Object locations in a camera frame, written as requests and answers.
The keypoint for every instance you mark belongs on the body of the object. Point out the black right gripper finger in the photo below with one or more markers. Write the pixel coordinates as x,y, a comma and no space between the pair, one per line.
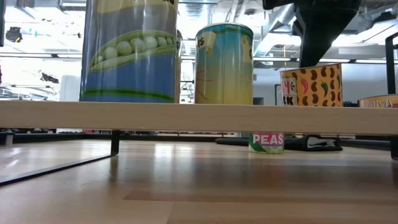
320,34

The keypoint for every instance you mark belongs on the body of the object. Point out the orange bean-pattern box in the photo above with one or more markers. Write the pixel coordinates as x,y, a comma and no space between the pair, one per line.
314,87

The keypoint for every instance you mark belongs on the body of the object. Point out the orange mushrooms can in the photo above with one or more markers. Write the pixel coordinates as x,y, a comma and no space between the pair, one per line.
379,102

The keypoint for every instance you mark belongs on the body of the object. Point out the blue and yellow can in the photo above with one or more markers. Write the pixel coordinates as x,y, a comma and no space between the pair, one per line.
224,68

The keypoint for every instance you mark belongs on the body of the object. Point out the blue pea pod can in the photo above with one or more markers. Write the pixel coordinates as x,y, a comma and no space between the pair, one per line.
130,68

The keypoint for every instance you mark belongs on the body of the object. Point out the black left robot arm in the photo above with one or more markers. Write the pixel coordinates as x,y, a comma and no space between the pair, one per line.
1,21

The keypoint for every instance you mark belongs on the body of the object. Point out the black oven mitt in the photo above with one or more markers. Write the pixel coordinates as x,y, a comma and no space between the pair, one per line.
311,144

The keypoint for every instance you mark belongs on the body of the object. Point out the pink green peas can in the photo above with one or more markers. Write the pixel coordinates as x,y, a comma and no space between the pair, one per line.
266,143

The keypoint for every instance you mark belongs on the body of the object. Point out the white pillar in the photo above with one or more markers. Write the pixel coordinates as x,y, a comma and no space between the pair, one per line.
70,90

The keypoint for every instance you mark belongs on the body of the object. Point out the black dome ceiling fixture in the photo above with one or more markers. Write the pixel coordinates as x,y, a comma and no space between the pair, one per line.
14,34

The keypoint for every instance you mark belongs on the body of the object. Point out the slanted silver spiral duct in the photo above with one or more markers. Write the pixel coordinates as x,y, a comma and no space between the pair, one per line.
276,18

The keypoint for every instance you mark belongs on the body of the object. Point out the wide silver ribbed duct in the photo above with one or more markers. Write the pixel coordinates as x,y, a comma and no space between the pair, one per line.
189,9

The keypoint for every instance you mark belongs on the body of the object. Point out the wooden shelf with black frame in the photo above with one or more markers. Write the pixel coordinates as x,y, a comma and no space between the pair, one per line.
199,118

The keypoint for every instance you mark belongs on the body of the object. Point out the black metal table frame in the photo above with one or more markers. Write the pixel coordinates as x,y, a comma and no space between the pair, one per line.
46,138

